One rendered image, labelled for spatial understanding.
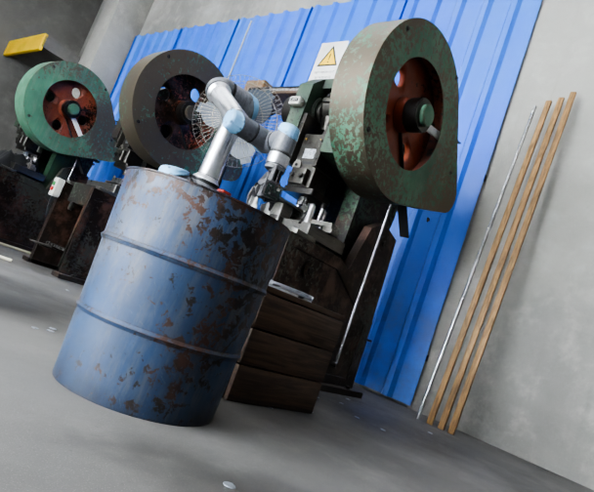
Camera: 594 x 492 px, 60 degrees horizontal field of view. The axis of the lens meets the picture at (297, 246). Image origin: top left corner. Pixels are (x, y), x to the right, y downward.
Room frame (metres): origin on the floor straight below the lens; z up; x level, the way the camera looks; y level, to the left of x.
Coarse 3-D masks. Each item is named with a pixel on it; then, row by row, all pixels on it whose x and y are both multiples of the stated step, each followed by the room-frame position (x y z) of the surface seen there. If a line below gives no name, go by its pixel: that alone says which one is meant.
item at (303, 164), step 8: (312, 136) 2.50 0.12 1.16; (320, 136) 2.46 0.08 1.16; (304, 144) 2.52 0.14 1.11; (312, 144) 2.49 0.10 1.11; (304, 152) 2.51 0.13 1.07; (312, 152) 2.47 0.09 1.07; (296, 160) 2.51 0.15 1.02; (304, 160) 2.49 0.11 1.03; (312, 160) 2.46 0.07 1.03; (296, 168) 2.47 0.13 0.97; (304, 168) 2.44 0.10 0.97; (312, 168) 2.45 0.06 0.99; (296, 176) 2.46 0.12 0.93; (304, 176) 2.43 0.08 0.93; (312, 176) 2.44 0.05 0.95; (320, 176) 2.48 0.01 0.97; (288, 184) 2.53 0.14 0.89; (296, 184) 2.49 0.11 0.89; (304, 184) 2.45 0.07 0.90; (312, 184) 2.45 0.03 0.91; (320, 184) 2.49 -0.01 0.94; (320, 192) 2.51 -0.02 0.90
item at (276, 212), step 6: (282, 198) 2.34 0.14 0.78; (276, 204) 2.41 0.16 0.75; (282, 204) 2.39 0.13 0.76; (288, 204) 2.38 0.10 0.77; (294, 204) 2.42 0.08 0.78; (276, 210) 2.40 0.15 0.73; (282, 210) 2.39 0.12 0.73; (288, 210) 2.42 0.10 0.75; (294, 210) 2.47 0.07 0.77; (300, 210) 2.44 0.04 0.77; (276, 216) 2.39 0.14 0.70; (282, 216) 2.40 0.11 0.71; (288, 216) 2.43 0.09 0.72
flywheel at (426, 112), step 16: (416, 64) 2.26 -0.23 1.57; (400, 80) 2.25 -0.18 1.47; (416, 80) 2.29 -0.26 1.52; (432, 80) 2.37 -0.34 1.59; (400, 96) 2.23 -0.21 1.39; (416, 96) 2.33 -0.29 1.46; (432, 96) 2.42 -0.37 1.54; (400, 112) 2.21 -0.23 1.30; (416, 112) 2.16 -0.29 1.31; (432, 112) 2.21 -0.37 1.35; (400, 128) 2.26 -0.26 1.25; (416, 128) 2.20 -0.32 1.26; (432, 128) 2.40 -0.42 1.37; (416, 144) 2.43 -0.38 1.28; (432, 144) 2.49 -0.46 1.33; (400, 160) 2.36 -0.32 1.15; (416, 160) 2.46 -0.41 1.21
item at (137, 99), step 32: (160, 64) 3.20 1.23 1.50; (192, 64) 3.36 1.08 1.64; (128, 96) 3.18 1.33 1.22; (160, 96) 3.55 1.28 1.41; (128, 128) 3.27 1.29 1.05; (160, 128) 3.40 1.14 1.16; (128, 160) 3.65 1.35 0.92; (160, 160) 3.39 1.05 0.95; (192, 160) 3.56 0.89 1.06; (64, 192) 3.70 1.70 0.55; (96, 192) 3.37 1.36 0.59; (64, 224) 3.77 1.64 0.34; (96, 224) 3.43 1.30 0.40; (32, 256) 3.68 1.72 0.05; (64, 256) 3.35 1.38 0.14
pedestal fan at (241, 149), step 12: (240, 84) 3.12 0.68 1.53; (264, 96) 3.09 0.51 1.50; (204, 108) 3.12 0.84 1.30; (216, 108) 3.13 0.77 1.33; (264, 108) 3.11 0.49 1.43; (204, 120) 3.10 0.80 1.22; (216, 120) 3.10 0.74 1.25; (264, 120) 3.15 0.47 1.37; (276, 120) 3.07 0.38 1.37; (204, 132) 3.16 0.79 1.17; (204, 144) 3.16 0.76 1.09; (240, 144) 3.13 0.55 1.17; (240, 156) 3.14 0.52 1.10
